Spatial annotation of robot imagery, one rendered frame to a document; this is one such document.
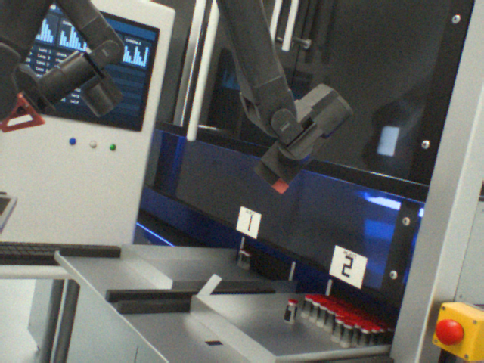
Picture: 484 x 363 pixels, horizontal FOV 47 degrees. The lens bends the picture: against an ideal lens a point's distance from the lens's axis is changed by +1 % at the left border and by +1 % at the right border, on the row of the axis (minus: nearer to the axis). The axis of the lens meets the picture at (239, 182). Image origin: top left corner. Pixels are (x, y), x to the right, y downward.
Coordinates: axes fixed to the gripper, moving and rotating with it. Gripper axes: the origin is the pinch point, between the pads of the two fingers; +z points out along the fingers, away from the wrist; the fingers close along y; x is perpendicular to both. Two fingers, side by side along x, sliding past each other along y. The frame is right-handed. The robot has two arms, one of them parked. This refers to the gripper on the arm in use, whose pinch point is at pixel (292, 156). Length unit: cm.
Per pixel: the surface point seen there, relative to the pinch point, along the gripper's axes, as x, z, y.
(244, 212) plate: 1.4, 33.2, -14.9
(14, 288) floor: 87, 232, -147
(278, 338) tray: -20.1, -1.4, -27.2
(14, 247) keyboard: 40, 34, -60
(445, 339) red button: -37.5, -14.6, -7.8
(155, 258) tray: 11, 33, -38
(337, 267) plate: -21.0, 8.3, -10.2
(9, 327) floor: 61, 179, -142
